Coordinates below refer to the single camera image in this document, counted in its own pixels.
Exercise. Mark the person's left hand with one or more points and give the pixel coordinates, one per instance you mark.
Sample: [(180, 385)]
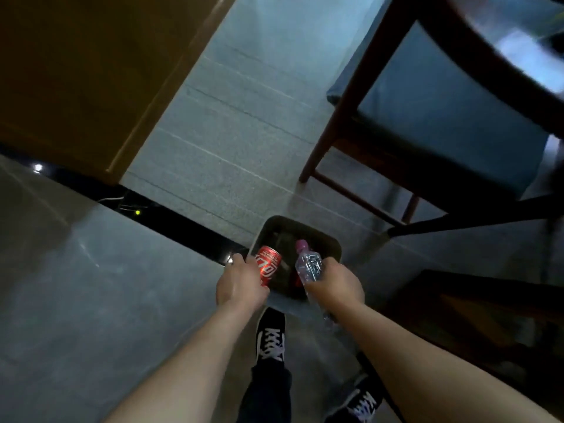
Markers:
[(238, 287)]

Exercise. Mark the person's black sneaker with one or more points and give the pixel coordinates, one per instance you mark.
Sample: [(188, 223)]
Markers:
[(270, 337), (359, 403)]

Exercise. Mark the clear plastic water bottle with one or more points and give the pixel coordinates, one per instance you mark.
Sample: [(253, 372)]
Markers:
[(309, 266)]

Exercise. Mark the person's left forearm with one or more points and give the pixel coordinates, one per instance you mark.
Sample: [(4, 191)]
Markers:
[(189, 370)]

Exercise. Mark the wooden chair with blue seat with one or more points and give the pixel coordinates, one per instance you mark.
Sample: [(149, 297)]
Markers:
[(445, 110)]

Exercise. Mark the dark wooden furniture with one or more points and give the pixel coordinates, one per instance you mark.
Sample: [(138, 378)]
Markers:
[(480, 330)]

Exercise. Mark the person's left black sneaker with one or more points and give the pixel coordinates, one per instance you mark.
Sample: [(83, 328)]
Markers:
[(270, 337)]

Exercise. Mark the person's right black sneaker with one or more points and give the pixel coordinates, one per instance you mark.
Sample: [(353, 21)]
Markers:
[(359, 403)]

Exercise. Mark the brown wooden cabinet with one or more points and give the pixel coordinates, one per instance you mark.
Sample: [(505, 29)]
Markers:
[(92, 79)]

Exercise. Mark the grey trash bin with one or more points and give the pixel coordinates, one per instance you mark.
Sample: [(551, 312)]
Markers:
[(295, 251)]

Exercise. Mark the person's left fingers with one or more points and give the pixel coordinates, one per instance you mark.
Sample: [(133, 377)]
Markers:
[(240, 262)]

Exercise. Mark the red soda can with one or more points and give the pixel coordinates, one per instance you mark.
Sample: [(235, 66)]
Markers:
[(268, 265)]

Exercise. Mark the person's right forearm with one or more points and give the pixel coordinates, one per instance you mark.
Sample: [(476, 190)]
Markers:
[(423, 370)]

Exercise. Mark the person's right fingers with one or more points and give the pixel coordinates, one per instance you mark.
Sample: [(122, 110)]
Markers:
[(328, 267)]

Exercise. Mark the person's dark trouser leg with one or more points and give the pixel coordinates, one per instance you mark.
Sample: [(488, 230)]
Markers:
[(266, 392)]

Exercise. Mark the person's right hand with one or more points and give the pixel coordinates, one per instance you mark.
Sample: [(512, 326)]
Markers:
[(337, 286)]

